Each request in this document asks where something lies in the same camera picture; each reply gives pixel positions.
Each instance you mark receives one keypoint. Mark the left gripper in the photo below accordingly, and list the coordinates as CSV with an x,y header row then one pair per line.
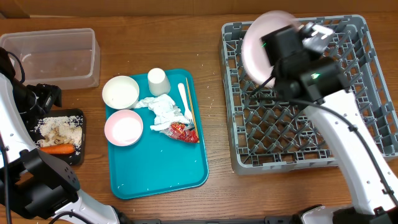
x,y
48,93

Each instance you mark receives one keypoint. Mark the pink round plate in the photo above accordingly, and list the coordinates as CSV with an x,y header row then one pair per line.
x,y
253,54

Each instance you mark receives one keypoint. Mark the orange carrot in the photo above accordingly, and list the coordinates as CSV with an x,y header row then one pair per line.
x,y
59,149

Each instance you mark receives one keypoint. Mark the white bowl with food scraps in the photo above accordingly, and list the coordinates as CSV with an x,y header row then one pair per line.
x,y
120,93

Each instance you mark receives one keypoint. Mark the pink bowl with food scraps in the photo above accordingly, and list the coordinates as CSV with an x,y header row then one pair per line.
x,y
123,128

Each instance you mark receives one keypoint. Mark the white plastic cup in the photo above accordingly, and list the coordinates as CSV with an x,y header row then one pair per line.
x,y
158,82

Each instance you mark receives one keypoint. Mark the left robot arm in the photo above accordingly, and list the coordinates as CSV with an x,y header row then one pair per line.
x,y
34,183

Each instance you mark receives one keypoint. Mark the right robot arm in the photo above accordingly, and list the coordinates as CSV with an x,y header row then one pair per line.
x,y
305,77

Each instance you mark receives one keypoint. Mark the grey dishwasher rack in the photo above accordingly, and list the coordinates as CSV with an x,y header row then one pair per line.
x,y
268,136

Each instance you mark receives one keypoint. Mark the spilled rice and scraps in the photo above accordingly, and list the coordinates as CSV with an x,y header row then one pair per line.
x,y
54,131

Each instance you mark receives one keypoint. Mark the clear plastic bin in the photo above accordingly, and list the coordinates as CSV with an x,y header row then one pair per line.
x,y
67,58

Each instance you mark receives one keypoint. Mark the black plastic bin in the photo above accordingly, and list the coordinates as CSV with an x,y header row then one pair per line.
x,y
77,157

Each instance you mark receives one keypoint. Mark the wooden chopstick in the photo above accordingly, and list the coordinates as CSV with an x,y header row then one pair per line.
x,y
192,109

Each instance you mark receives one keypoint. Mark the white plastic fork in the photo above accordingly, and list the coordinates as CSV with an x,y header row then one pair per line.
x,y
187,113

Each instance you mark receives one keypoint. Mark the crumpled white napkin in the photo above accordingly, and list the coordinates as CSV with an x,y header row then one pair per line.
x,y
165,110

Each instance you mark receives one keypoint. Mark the red snack wrapper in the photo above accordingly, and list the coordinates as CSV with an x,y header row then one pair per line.
x,y
182,132

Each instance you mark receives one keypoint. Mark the teal serving tray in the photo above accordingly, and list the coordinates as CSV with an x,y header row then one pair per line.
x,y
158,164

